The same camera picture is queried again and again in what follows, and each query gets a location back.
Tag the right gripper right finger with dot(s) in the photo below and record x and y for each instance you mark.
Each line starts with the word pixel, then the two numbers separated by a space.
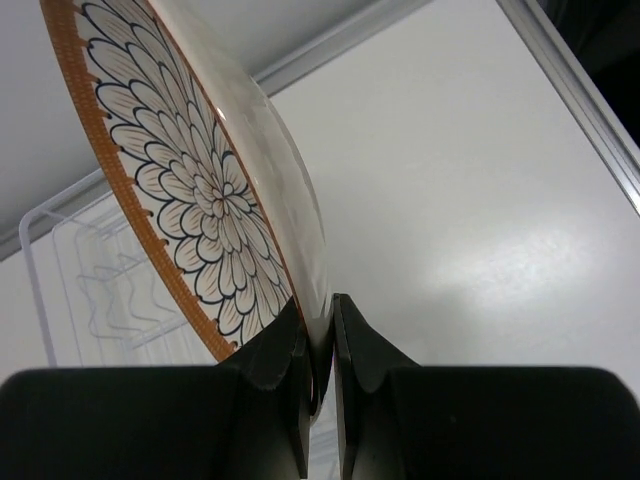
pixel 401 420

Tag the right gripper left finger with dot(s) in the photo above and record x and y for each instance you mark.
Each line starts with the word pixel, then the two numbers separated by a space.
pixel 244 418

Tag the flower pattern plate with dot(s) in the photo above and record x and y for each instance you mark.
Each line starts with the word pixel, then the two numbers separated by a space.
pixel 203 167

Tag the white wire dish rack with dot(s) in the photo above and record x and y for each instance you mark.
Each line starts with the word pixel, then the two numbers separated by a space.
pixel 101 304

